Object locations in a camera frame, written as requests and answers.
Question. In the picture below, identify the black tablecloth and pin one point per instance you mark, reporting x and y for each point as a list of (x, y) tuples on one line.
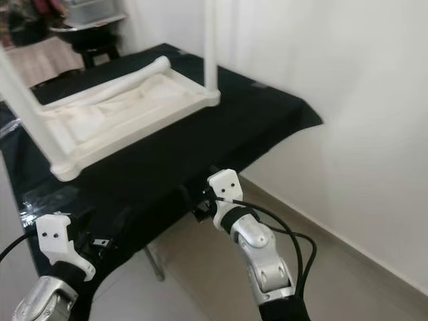
[(207, 140)]

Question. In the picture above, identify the grey metal table leg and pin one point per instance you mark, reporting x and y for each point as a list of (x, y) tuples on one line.
[(155, 264)]

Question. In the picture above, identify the clear adhesive tape patch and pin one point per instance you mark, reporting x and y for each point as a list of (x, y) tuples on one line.
[(9, 127), (40, 207)]

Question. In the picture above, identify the white plastic table top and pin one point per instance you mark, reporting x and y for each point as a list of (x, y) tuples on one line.
[(147, 117)]

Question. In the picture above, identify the grey tape strip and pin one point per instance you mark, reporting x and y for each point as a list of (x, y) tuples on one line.
[(261, 85)]

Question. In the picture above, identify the beige tablecloth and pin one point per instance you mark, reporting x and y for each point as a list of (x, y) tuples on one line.
[(47, 63)]

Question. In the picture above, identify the black bowl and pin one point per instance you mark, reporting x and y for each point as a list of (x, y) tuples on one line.
[(87, 35)]

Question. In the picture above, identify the clear container green lid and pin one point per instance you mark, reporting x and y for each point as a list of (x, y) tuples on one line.
[(90, 12)]

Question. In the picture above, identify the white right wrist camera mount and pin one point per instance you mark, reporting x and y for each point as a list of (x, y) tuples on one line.
[(226, 190)]

